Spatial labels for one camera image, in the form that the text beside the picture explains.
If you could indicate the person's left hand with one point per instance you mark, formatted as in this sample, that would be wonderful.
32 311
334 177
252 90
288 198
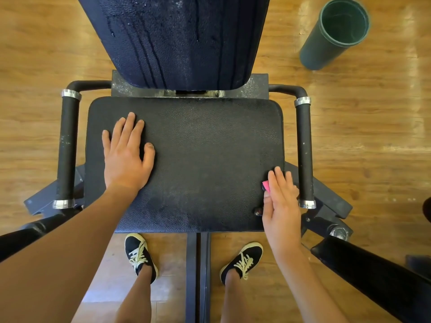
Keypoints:
128 161

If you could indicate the person's black shoe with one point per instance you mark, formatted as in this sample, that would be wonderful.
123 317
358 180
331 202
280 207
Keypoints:
139 255
242 262

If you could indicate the dark green plastic bucket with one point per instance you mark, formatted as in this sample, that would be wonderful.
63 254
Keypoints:
330 40

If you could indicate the person's leg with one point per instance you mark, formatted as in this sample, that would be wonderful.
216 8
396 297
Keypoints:
234 300
137 299

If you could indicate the person's left leg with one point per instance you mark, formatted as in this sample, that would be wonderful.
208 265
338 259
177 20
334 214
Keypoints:
137 299

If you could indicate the person's right forearm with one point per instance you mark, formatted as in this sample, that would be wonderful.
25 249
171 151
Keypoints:
310 289

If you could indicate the person's right black shoe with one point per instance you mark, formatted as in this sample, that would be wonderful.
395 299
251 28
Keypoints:
242 262

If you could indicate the person's right hand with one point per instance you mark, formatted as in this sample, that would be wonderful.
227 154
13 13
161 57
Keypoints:
283 215

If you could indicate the pink cleaning cloth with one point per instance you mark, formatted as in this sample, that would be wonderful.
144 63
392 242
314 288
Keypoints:
265 186

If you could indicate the person's right leg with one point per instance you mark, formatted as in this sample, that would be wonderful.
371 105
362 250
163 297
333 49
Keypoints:
234 300

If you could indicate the person's left black shoe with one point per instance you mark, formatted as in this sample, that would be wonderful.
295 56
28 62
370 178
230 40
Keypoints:
139 255

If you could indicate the person's left forearm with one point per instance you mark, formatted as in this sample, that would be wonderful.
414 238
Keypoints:
54 265

